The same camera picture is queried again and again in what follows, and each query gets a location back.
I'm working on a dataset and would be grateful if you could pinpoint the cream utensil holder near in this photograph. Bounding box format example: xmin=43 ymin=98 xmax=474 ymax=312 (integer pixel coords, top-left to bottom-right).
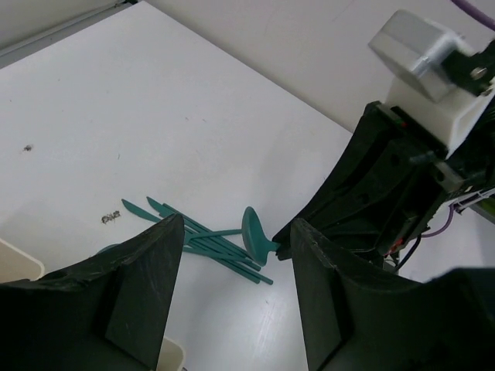
xmin=1 ymin=240 xmax=186 ymax=370

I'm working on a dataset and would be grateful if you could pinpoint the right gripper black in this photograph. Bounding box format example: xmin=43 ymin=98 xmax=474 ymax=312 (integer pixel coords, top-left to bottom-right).
xmin=271 ymin=46 xmax=495 ymax=271

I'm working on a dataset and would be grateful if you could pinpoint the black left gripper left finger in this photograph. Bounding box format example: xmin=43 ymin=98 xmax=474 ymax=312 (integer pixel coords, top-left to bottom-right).
xmin=1 ymin=214 xmax=184 ymax=370

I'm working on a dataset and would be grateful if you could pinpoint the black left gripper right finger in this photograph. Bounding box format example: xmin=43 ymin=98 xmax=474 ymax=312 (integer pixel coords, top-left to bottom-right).
xmin=290 ymin=220 xmax=494 ymax=370

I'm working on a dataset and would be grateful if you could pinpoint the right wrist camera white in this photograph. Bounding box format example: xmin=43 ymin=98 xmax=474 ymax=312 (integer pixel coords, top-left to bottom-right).
xmin=369 ymin=10 xmax=494 ymax=156

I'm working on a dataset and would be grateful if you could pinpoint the teal plastic fork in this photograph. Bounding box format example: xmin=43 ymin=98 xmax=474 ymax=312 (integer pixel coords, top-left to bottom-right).
xmin=96 ymin=227 xmax=244 ymax=254

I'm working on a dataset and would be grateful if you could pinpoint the small metal screw debris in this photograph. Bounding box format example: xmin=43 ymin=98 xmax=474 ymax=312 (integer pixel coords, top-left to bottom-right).
xmin=101 ymin=210 xmax=121 ymax=224

